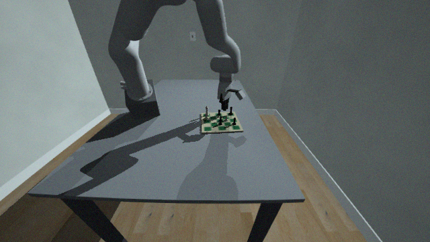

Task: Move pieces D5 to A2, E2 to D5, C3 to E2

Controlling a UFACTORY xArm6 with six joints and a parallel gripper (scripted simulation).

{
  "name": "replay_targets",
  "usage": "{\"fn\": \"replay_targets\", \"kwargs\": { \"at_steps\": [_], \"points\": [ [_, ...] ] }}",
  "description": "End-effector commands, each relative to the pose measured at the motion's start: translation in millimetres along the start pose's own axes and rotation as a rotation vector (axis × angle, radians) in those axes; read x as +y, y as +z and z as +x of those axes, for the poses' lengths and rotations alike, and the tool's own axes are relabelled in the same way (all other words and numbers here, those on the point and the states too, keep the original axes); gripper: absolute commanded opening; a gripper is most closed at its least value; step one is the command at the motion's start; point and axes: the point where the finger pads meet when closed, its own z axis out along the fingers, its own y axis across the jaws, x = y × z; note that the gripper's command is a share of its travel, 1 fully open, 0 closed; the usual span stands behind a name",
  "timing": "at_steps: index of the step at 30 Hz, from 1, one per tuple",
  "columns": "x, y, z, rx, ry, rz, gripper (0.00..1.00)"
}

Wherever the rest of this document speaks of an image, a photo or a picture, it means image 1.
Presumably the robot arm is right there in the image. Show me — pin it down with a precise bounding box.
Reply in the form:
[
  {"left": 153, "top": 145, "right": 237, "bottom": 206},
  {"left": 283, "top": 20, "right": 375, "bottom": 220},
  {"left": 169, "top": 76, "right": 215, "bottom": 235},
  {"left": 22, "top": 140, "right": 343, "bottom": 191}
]
[{"left": 108, "top": 0, "right": 241, "bottom": 101}]

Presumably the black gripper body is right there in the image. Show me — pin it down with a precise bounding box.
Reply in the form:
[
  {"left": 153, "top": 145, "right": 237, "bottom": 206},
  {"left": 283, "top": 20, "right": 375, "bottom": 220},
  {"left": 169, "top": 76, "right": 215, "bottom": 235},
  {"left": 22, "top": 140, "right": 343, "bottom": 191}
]
[{"left": 218, "top": 81, "right": 232, "bottom": 101}]

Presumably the green and cream chessboard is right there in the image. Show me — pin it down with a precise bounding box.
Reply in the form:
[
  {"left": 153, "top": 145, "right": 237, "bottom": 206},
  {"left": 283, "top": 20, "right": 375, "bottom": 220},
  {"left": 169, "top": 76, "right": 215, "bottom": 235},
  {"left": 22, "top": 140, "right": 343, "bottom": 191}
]
[{"left": 201, "top": 112, "right": 243, "bottom": 134}]

